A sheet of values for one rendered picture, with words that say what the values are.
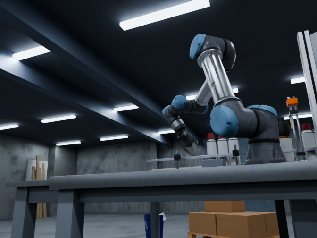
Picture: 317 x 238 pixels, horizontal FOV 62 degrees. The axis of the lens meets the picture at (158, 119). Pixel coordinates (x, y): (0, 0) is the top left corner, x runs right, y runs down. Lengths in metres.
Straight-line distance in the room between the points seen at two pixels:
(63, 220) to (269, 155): 0.72
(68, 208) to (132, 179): 0.24
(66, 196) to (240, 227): 3.47
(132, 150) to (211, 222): 8.06
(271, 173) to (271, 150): 0.40
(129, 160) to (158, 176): 11.38
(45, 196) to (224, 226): 3.50
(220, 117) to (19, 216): 0.85
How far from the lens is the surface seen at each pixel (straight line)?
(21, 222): 1.20
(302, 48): 1.44
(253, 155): 1.05
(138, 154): 11.90
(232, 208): 4.78
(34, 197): 1.17
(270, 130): 1.07
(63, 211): 0.90
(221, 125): 0.99
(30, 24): 3.61
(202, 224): 4.65
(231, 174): 0.66
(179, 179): 0.69
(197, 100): 1.51
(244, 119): 1.00
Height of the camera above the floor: 0.77
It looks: 16 degrees up
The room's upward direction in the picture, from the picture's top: 1 degrees counter-clockwise
